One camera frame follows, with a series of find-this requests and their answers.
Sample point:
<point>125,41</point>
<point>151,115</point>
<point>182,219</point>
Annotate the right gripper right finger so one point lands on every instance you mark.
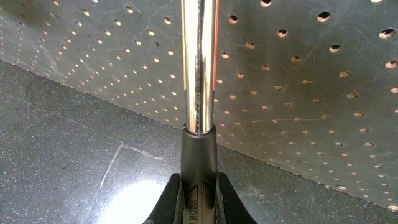
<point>236,211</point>

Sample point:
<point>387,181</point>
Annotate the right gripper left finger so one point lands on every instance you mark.
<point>164,208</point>

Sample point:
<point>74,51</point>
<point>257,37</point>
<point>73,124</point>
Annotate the hammer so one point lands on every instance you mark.
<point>199,77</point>

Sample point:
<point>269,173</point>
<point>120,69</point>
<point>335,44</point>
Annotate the black pegboard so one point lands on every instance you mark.
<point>295,93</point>

